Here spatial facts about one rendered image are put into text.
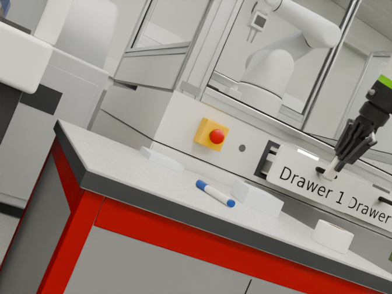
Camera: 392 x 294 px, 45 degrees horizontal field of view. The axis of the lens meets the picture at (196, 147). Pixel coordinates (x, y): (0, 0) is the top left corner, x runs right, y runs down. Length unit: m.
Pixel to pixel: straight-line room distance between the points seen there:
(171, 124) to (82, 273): 0.67
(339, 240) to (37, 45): 0.68
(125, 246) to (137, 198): 0.07
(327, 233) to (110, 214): 0.44
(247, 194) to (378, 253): 0.82
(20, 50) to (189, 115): 0.52
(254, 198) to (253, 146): 0.38
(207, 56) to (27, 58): 0.53
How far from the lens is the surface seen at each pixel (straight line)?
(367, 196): 1.63
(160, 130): 1.28
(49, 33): 0.99
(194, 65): 1.30
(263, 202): 1.03
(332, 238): 0.93
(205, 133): 1.27
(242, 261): 0.76
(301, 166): 1.38
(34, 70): 0.97
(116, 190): 0.65
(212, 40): 1.31
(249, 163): 1.39
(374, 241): 1.73
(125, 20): 4.56
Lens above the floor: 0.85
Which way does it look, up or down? 1 degrees down
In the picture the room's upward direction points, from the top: 23 degrees clockwise
